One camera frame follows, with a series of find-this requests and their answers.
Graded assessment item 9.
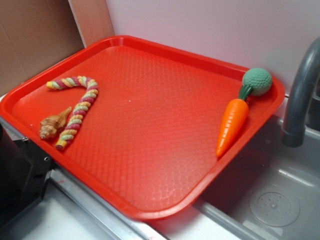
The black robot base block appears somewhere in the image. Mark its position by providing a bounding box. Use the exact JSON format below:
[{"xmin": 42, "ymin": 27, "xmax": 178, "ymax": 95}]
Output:
[{"xmin": 0, "ymin": 126, "xmax": 53, "ymax": 230}]

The orange toy carrot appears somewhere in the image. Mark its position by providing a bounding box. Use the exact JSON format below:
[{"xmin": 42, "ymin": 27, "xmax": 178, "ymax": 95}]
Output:
[{"xmin": 216, "ymin": 85, "xmax": 254, "ymax": 158}]

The red plastic tray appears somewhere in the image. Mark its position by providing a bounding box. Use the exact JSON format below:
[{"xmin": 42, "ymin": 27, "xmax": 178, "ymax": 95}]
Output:
[{"xmin": 0, "ymin": 36, "xmax": 285, "ymax": 221}]

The green dimpled ball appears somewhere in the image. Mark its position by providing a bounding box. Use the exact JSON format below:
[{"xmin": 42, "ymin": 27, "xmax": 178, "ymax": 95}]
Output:
[{"xmin": 239, "ymin": 68, "xmax": 272, "ymax": 100}]

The brown conch seashell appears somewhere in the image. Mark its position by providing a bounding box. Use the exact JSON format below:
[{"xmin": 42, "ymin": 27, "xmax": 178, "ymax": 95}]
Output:
[{"xmin": 39, "ymin": 106, "xmax": 72, "ymax": 140}]

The wooden board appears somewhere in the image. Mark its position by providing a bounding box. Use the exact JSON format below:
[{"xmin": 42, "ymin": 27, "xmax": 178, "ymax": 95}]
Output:
[{"xmin": 68, "ymin": 0, "xmax": 115, "ymax": 47}]

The grey toy sink basin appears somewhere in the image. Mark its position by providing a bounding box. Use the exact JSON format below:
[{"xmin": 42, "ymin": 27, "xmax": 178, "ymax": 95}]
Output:
[{"xmin": 152, "ymin": 118, "xmax": 320, "ymax": 240}]

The brown cardboard panel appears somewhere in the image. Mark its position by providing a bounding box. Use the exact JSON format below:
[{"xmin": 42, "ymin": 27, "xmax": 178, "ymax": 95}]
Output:
[{"xmin": 0, "ymin": 0, "xmax": 84, "ymax": 95}]

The grey toy faucet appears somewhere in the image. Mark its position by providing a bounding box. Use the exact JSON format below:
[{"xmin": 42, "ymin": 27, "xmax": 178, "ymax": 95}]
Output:
[{"xmin": 281, "ymin": 38, "xmax": 320, "ymax": 148}]

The twisted multicolour rope toy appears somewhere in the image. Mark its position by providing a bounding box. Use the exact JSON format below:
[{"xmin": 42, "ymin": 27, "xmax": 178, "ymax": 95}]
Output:
[{"xmin": 46, "ymin": 76, "xmax": 99, "ymax": 151}]

